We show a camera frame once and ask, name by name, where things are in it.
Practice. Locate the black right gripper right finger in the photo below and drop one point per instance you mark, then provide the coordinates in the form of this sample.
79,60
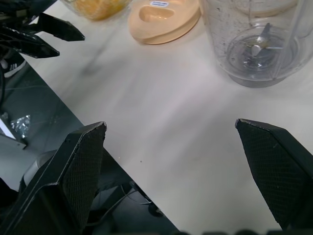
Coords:
276,166

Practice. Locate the black white striped sneaker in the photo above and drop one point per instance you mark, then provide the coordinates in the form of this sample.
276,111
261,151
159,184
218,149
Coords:
13,66

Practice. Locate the beige round blender lid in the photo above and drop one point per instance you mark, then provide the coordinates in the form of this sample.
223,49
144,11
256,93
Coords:
161,22

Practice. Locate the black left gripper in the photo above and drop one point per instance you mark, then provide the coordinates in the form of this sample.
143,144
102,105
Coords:
12,17

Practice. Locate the crumpled silver foil wrapper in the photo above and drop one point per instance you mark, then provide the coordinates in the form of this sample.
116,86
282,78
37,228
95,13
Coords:
20,126

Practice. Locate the clear plastic blender jar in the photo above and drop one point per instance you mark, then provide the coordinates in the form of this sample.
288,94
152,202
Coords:
220,36

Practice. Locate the clear glass fruit bowl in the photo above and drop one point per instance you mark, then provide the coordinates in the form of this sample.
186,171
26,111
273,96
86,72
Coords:
73,7

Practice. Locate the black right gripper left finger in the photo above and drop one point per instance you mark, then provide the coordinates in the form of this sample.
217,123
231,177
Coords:
61,176

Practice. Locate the white flat panel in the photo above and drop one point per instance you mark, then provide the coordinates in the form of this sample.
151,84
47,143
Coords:
9,139

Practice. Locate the grey rounded robot body part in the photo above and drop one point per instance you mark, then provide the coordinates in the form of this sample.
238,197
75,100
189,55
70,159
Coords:
40,160

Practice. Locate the metal blender blade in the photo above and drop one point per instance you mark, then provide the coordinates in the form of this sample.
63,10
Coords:
260,45

